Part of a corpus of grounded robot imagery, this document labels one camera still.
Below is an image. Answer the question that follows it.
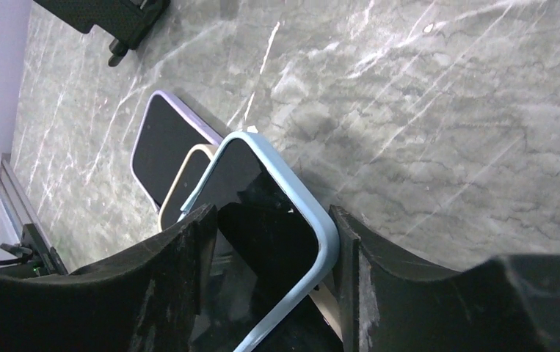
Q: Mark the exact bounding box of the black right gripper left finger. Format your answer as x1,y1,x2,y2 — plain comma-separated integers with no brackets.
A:
0,205,217,351

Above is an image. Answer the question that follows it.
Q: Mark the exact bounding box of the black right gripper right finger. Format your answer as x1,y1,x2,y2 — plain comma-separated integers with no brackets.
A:
329,205,560,351

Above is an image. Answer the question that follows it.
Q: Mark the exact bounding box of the blue case phone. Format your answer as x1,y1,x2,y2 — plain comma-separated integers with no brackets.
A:
181,131,342,351

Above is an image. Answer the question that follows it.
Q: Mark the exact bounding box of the beige pink case phone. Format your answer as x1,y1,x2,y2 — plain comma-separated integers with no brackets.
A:
159,144,343,340

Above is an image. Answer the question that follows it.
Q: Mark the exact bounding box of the lilac case phone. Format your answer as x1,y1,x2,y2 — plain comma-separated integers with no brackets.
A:
130,90,223,211

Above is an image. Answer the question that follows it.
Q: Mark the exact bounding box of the black folding phone stand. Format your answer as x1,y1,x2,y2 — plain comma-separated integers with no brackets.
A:
35,0,171,67

